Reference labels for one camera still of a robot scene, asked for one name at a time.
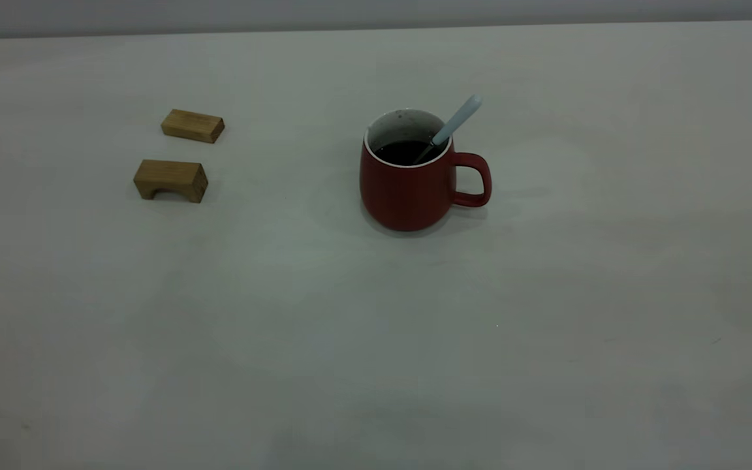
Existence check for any red ceramic mug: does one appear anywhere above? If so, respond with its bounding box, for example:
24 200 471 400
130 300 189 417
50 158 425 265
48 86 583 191
359 108 492 232

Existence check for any wooden block with arched notch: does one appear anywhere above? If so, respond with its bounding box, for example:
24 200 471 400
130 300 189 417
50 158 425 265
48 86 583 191
133 159 208 203

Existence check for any dark coffee liquid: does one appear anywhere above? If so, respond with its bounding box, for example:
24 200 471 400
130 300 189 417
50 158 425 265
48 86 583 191
374 140 443 166

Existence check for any flat rectangular wooden block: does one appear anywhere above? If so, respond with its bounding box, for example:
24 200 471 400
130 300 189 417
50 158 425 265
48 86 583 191
161 109 225 144

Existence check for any metal spoon with white handle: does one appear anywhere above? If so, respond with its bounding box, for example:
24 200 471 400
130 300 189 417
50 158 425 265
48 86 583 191
414 95 483 165

